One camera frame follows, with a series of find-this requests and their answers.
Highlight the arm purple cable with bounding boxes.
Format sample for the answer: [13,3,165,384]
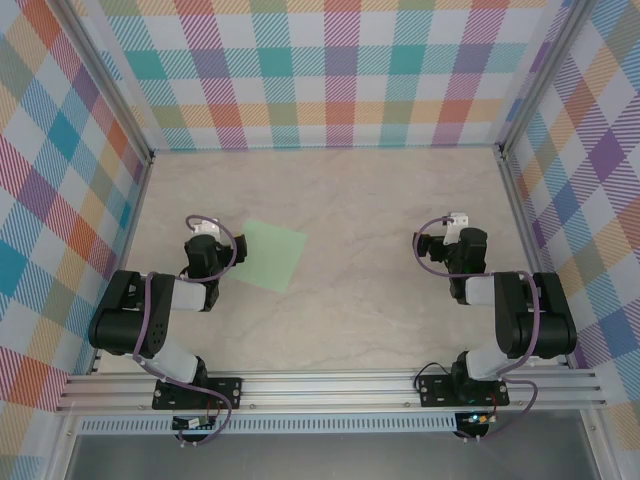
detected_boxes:
[412,215,540,444]
[132,214,239,448]

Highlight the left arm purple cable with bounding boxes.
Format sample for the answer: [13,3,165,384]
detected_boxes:
[132,214,239,448]

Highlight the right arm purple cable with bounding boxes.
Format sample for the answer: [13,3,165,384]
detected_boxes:
[412,215,540,444]

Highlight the aluminium side rail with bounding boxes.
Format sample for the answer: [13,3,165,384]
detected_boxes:
[85,152,155,376]
[497,144,574,370]

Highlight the left small circuit board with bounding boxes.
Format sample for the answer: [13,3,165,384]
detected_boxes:
[172,414,217,431]

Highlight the thin red black wires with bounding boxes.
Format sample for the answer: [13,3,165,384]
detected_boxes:
[205,387,224,426]

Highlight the slotted grey cable duct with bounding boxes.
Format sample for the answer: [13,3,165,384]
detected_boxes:
[78,417,460,435]

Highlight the aluminium frame post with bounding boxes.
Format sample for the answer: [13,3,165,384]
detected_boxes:
[47,0,155,164]
[497,0,599,161]

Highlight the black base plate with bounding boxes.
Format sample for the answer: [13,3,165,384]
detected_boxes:
[417,374,511,409]
[152,376,245,412]

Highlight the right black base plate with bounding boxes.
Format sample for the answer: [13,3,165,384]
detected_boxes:
[417,374,511,409]

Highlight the thin black wire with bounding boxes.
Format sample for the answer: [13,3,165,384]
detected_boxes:
[413,367,454,392]

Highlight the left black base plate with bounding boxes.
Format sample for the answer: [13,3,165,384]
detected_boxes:
[152,376,245,412]

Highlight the aluminium frame leg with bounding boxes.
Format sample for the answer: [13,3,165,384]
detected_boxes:
[47,414,84,480]
[579,409,619,480]

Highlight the aluminium cross rail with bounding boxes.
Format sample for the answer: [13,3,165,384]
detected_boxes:
[54,368,610,415]

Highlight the grey metal panel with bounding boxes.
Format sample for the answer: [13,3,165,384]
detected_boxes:
[64,432,601,480]

